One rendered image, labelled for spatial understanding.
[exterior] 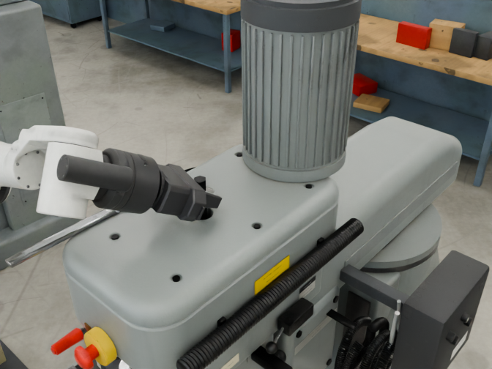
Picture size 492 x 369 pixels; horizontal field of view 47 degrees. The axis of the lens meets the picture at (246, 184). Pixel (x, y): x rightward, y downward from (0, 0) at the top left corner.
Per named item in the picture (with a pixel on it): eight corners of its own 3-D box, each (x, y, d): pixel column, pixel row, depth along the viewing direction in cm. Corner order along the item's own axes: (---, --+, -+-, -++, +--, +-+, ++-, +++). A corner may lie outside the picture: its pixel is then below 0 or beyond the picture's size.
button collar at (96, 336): (109, 373, 87) (103, 347, 83) (86, 352, 90) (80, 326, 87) (119, 365, 88) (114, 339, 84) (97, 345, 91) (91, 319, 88)
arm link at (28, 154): (98, 199, 78) (37, 191, 85) (109, 136, 79) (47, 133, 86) (60, 193, 72) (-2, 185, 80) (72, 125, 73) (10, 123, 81)
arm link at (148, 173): (157, 200, 96) (93, 189, 88) (179, 151, 93) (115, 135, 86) (191, 240, 87) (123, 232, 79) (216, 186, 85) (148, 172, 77)
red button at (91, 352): (88, 378, 85) (83, 360, 83) (73, 363, 87) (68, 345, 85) (106, 364, 87) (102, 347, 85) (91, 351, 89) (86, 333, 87)
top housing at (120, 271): (162, 403, 82) (151, 326, 73) (62, 314, 97) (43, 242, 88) (343, 247, 111) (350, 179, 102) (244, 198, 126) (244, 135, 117)
